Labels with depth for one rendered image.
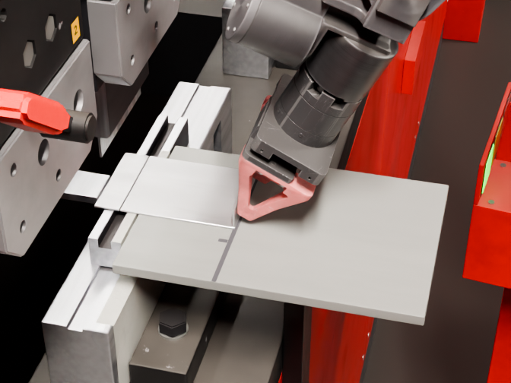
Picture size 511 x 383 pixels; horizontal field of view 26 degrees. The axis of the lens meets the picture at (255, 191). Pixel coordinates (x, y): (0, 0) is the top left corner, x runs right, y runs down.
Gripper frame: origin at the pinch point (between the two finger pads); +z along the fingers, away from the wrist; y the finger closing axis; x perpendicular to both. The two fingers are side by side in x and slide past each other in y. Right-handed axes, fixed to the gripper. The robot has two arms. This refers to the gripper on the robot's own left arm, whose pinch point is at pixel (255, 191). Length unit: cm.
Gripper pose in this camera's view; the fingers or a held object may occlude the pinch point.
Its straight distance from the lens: 98.1
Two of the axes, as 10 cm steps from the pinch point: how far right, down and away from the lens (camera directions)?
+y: -2.4, 6.0, -7.7
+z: -4.4, 6.4, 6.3
